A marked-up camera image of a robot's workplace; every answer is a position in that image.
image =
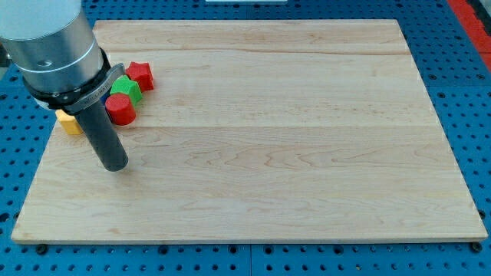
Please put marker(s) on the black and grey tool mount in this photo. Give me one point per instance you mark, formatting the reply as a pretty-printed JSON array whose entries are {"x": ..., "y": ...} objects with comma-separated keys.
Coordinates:
[{"x": 76, "y": 100}]

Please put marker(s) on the yellow block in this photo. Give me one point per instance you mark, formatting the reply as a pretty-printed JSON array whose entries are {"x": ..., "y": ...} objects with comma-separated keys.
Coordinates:
[{"x": 68, "y": 123}]

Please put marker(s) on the blue block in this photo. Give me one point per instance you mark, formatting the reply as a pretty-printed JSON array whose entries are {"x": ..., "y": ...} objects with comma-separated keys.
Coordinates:
[{"x": 104, "y": 97}]

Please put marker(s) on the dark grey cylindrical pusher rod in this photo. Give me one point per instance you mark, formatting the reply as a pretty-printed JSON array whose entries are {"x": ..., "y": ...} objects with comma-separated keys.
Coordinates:
[{"x": 101, "y": 134}]

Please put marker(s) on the wooden board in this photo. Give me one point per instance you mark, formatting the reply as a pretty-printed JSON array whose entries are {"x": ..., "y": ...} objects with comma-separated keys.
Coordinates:
[{"x": 260, "y": 132}]

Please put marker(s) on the red strip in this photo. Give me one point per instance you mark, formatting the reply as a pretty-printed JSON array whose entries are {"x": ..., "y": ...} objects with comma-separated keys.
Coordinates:
[{"x": 476, "y": 23}]

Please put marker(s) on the red star block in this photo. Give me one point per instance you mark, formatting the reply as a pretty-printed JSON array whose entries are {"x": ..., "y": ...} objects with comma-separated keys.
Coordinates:
[{"x": 142, "y": 74}]

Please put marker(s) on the green block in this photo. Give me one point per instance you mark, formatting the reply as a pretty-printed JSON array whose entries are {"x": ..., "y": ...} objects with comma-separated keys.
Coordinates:
[{"x": 124, "y": 85}]

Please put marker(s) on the red cylinder block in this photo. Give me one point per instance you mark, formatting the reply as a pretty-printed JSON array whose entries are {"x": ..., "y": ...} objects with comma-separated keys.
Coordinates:
[{"x": 120, "y": 109}]

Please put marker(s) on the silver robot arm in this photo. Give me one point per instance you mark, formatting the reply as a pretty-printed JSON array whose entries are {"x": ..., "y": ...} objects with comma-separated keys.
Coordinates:
[{"x": 64, "y": 68}]

